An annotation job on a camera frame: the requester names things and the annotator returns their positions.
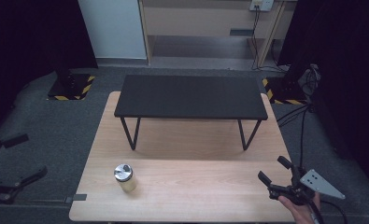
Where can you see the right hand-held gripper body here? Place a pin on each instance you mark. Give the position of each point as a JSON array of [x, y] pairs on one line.
[[320, 183]]

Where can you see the glass jar with metal lid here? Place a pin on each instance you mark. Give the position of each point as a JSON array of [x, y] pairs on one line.
[[126, 180]]

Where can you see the person's right hand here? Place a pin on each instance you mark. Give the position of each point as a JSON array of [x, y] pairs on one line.
[[300, 213]]

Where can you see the grey clip on table edge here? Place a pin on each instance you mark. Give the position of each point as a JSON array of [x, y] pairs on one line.
[[78, 197]]

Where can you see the black stand base, hazard tape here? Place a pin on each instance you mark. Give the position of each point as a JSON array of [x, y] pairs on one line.
[[71, 88], [281, 91]]

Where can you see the dark curtain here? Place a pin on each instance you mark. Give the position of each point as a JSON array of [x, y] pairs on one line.
[[347, 77], [23, 46]]

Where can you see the black desktop shelf riser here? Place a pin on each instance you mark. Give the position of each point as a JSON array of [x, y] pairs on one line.
[[190, 96]]

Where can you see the grey label strip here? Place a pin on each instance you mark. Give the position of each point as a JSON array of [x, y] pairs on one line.
[[241, 32]]

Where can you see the white cabinet panel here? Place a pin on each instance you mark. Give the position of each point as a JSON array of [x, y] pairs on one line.
[[113, 28]]

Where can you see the white wall power socket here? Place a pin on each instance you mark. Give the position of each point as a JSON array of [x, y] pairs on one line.
[[262, 4]]

